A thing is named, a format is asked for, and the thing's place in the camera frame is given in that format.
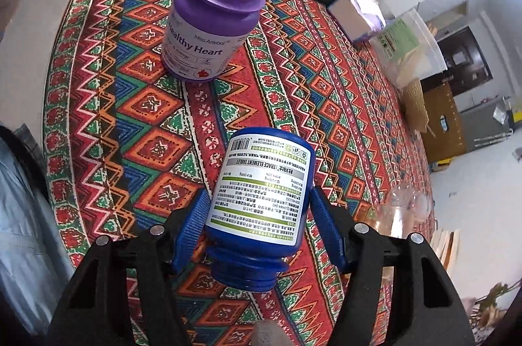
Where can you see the wooden planks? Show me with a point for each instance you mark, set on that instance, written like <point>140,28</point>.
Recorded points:
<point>446,250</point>

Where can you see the patterned tablecloth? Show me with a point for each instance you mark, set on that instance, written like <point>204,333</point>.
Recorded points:
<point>134,117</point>

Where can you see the purple pill bottle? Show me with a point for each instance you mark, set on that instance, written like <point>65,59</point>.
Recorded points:
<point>208,23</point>

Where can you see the clear plastic container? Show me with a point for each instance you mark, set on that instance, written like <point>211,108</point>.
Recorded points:
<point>408,44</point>

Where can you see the brown paper roll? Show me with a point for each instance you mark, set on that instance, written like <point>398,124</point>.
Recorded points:
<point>416,105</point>

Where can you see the blue pill bottle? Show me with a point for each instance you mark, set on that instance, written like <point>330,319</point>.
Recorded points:
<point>261,187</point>

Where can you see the purple white tissue pack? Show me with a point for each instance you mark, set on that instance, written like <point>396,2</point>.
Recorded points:
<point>359,17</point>

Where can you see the clear plastic cup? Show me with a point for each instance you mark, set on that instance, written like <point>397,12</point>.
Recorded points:
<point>408,203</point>

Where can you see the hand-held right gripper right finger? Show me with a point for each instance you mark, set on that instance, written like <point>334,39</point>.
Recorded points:
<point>327,229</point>

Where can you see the grey cabinet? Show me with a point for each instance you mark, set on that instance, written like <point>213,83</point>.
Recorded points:
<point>485,125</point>

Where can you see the person's grey clothing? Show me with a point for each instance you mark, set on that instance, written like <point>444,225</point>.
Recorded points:
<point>24,248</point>

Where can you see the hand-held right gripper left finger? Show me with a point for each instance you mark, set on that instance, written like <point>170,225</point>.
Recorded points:
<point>191,225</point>

